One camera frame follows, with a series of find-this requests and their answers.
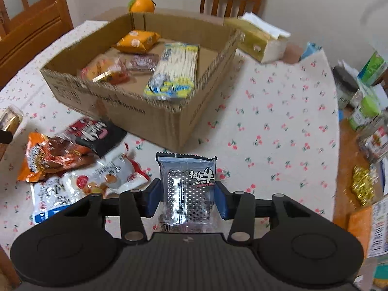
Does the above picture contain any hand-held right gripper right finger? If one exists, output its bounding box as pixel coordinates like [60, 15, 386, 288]
[214, 183, 324, 243]

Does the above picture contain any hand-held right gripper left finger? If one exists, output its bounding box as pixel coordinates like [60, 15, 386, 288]
[62, 179, 162, 243]

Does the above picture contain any clear brown biscuit packet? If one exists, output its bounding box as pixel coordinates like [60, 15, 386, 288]
[0, 105, 24, 132]

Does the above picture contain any large orange snack packet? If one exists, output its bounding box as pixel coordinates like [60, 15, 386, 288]
[16, 132, 61, 183]

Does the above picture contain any black silver snack packet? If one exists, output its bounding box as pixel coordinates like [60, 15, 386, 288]
[155, 152, 218, 233]

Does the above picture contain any white egg snack packet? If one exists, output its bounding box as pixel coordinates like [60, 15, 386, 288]
[65, 142, 151, 196]

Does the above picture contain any white blue snack packet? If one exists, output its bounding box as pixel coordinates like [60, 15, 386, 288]
[30, 174, 75, 225]

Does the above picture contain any cardboard box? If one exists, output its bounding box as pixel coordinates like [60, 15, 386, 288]
[40, 11, 241, 152]

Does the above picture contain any black red snack packet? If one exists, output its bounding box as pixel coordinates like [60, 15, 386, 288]
[62, 118, 128, 158]

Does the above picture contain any clear red pastry packet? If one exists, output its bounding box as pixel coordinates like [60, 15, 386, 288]
[79, 53, 131, 85]

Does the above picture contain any clear pink snack packet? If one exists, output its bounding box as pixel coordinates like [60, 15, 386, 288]
[120, 53, 160, 73]

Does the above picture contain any long yellow fish strip packet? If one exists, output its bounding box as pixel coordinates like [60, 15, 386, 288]
[143, 42, 201, 100]

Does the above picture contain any small orange snack packet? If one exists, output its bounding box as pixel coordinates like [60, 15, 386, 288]
[112, 30, 161, 53]

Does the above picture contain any cherry print tablecloth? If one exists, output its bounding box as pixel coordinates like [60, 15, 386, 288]
[0, 20, 340, 228]

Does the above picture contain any clear bag with orange label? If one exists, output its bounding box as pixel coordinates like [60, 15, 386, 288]
[347, 194, 388, 258]

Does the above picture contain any gold ornament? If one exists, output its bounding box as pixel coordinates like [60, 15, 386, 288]
[352, 166, 378, 205]

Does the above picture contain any yellow tissue box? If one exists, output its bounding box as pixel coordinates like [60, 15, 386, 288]
[224, 12, 291, 64]

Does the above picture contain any clear jar of pens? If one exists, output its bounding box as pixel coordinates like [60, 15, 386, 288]
[358, 113, 388, 162]

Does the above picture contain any green lid jar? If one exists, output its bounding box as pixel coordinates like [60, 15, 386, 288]
[348, 95, 383, 132]

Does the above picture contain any black lid jar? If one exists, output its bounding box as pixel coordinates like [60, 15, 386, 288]
[332, 66, 360, 110]

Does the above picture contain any small blue container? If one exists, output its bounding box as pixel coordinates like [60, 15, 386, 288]
[299, 42, 322, 63]

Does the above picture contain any orange fruit with leaves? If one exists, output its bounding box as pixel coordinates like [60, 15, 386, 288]
[127, 0, 156, 14]

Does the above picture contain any pile of white papers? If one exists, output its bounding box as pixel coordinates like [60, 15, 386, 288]
[335, 59, 388, 110]

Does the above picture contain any green white carton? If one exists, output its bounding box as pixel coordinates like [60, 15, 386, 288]
[358, 51, 388, 87]

